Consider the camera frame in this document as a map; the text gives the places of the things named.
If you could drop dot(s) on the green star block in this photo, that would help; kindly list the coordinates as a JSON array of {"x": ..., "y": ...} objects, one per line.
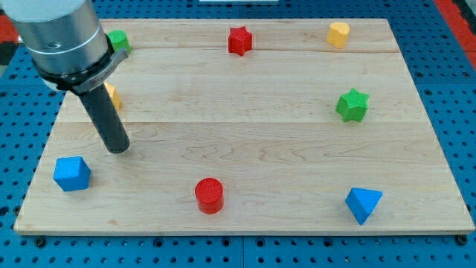
[{"x": 352, "y": 106}]

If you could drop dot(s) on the wooden board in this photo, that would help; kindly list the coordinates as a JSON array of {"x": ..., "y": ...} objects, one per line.
[{"x": 263, "y": 124}]

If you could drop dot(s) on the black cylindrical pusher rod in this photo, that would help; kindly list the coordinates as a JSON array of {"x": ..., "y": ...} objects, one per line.
[{"x": 106, "y": 120}]

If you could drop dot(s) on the blue triangle block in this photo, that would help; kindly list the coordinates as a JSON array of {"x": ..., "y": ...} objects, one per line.
[{"x": 361, "y": 202}]

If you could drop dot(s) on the yellow heart block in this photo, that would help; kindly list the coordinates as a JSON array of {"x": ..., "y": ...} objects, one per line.
[{"x": 338, "y": 34}]

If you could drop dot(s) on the green cylinder block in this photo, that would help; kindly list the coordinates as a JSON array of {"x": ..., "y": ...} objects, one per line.
[{"x": 119, "y": 40}]

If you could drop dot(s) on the yellow block behind rod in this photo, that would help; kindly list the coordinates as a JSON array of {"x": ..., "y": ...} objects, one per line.
[{"x": 113, "y": 94}]

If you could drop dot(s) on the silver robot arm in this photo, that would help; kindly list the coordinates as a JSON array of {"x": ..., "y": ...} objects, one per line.
[{"x": 71, "y": 52}]

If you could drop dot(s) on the red cylinder block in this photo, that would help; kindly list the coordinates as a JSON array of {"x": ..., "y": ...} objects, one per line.
[{"x": 209, "y": 193}]

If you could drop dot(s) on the blue cube block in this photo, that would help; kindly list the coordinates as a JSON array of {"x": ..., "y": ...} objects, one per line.
[{"x": 72, "y": 173}]

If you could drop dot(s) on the red star block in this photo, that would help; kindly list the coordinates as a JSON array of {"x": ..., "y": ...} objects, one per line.
[{"x": 239, "y": 41}]

